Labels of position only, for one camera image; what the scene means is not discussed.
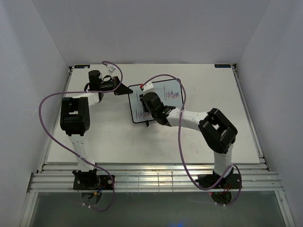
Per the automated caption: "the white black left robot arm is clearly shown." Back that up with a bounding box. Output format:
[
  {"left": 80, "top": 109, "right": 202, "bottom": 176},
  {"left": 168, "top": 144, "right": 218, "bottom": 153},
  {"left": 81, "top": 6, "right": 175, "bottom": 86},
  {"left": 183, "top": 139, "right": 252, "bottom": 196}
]
[{"left": 60, "top": 70, "right": 133, "bottom": 189}]

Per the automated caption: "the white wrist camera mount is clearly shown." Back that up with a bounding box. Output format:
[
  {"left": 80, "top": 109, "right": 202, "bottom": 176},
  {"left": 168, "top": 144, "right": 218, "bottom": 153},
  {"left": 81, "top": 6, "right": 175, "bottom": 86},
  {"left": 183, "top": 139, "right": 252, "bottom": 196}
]
[
  {"left": 107, "top": 64, "right": 116, "bottom": 74},
  {"left": 140, "top": 81, "right": 154, "bottom": 93}
]

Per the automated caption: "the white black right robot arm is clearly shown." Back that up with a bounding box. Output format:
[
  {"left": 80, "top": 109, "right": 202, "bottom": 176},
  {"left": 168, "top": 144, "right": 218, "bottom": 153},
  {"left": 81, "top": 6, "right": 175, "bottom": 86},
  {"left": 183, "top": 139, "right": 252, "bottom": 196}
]
[{"left": 140, "top": 92, "right": 238, "bottom": 188}]

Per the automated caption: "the aluminium table frame rail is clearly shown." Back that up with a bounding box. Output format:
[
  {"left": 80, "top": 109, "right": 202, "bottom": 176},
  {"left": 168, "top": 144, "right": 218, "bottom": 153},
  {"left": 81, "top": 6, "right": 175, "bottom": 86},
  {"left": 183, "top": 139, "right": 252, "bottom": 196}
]
[{"left": 27, "top": 163, "right": 283, "bottom": 192}]

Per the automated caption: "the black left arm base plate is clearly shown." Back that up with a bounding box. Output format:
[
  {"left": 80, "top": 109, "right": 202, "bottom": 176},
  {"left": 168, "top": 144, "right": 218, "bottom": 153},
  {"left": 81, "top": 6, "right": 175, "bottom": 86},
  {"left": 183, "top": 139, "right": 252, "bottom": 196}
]
[{"left": 72, "top": 175, "right": 115, "bottom": 191}]

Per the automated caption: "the blue right corner label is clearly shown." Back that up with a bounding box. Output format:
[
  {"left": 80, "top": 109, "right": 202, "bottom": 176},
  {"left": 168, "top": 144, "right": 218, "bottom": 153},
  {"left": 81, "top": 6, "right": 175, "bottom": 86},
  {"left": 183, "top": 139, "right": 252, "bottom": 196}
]
[{"left": 214, "top": 64, "right": 231, "bottom": 69}]

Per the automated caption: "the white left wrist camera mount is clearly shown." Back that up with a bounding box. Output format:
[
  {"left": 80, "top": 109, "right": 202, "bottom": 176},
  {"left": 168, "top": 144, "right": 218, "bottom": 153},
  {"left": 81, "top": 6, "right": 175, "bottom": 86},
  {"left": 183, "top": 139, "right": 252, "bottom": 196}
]
[{"left": 107, "top": 64, "right": 116, "bottom": 74}]

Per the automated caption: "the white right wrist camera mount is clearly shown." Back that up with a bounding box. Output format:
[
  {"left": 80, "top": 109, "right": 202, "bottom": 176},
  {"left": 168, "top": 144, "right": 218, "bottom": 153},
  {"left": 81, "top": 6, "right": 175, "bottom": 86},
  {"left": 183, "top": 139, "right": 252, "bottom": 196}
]
[{"left": 140, "top": 81, "right": 154, "bottom": 93}]

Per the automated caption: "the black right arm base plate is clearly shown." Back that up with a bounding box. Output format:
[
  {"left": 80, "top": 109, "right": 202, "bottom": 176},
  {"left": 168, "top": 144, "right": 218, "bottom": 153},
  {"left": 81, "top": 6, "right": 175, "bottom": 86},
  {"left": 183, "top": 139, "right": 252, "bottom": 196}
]
[{"left": 195, "top": 174, "right": 242, "bottom": 189}]

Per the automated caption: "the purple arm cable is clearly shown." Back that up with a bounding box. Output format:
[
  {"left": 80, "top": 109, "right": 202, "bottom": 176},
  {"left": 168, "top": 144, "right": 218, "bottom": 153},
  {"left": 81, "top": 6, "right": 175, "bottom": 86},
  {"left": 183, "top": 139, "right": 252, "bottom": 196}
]
[
  {"left": 141, "top": 74, "right": 242, "bottom": 207},
  {"left": 37, "top": 61, "right": 123, "bottom": 212}
]

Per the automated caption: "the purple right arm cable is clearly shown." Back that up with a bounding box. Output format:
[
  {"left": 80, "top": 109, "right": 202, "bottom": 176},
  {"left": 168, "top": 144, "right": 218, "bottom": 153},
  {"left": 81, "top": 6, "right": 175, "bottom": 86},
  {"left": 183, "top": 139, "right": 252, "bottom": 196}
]
[{"left": 141, "top": 74, "right": 242, "bottom": 207}]

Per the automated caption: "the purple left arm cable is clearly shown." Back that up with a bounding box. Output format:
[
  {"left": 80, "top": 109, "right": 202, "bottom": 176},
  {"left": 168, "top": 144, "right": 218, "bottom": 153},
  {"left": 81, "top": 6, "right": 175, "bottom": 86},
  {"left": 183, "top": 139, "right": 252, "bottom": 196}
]
[{"left": 37, "top": 61, "right": 123, "bottom": 212}]

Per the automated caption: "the blue corner label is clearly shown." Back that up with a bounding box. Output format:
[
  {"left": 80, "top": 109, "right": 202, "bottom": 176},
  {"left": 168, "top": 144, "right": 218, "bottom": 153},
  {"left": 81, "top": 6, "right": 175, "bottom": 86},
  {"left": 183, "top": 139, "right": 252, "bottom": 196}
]
[
  {"left": 214, "top": 64, "right": 231, "bottom": 69},
  {"left": 74, "top": 65, "right": 90, "bottom": 69}
]

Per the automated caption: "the blue left corner label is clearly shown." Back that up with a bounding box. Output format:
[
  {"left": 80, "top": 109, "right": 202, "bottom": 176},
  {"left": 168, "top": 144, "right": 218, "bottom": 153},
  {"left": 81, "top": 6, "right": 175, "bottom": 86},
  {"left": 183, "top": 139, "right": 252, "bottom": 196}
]
[{"left": 74, "top": 65, "right": 90, "bottom": 69}]

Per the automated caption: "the white black-framed whiteboard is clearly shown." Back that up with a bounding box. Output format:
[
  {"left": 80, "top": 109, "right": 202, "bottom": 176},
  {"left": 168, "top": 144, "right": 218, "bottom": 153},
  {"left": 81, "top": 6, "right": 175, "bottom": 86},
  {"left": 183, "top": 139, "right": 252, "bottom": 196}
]
[{"left": 128, "top": 79, "right": 184, "bottom": 123}]

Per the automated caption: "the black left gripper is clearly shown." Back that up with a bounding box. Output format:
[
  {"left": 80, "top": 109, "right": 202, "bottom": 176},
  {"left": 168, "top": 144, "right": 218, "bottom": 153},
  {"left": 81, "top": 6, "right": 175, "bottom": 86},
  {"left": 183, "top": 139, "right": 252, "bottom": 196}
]
[{"left": 100, "top": 77, "right": 134, "bottom": 96}]

